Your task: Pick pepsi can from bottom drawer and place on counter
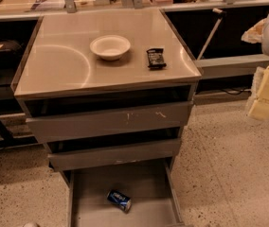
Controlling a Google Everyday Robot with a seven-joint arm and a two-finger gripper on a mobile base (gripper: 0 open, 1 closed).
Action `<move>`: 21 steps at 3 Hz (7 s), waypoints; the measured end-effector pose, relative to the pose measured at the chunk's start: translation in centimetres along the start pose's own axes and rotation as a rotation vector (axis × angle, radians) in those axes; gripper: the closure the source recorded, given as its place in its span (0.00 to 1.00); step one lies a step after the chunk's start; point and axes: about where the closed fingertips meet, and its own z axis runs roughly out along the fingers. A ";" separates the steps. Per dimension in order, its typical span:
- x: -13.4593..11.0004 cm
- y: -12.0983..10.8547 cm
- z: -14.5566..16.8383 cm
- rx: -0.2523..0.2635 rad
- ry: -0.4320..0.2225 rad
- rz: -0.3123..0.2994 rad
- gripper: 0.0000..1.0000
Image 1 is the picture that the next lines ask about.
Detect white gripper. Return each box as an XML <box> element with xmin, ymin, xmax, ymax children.
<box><xmin>241</xmin><ymin>19</ymin><xmax>269</xmax><ymax>120</ymax></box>

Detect blue pepsi can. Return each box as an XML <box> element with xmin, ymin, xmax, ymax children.
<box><xmin>107</xmin><ymin>189</ymin><xmax>132</xmax><ymax>213</ymax></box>

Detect grey middle drawer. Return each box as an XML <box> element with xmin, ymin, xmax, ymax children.
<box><xmin>48</xmin><ymin>138</ymin><xmax>181</xmax><ymax>171</ymax></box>

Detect grey open bottom drawer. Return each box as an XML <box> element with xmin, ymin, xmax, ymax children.
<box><xmin>68</xmin><ymin>159</ymin><xmax>185</xmax><ymax>227</ymax></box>

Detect grey drawer cabinet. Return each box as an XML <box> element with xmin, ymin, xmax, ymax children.
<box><xmin>12</xmin><ymin>8</ymin><xmax>201</xmax><ymax>226</ymax></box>

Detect grey top drawer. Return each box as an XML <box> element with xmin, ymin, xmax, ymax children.
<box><xmin>27</xmin><ymin>101</ymin><xmax>193</xmax><ymax>143</ymax></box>

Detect grey low shelf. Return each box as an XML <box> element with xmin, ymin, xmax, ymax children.
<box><xmin>195</xmin><ymin>54</ymin><xmax>269</xmax><ymax>79</ymax></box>

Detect white paper bowl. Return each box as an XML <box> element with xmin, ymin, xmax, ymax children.
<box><xmin>90</xmin><ymin>35</ymin><xmax>131</xmax><ymax>61</ymax></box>

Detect black bag on shelf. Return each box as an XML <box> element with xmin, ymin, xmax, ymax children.
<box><xmin>0</xmin><ymin>41</ymin><xmax>22</xmax><ymax>69</ymax></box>

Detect black cable on floor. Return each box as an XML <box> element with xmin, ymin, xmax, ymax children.
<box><xmin>221</xmin><ymin>87</ymin><xmax>252</xmax><ymax>96</ymax></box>

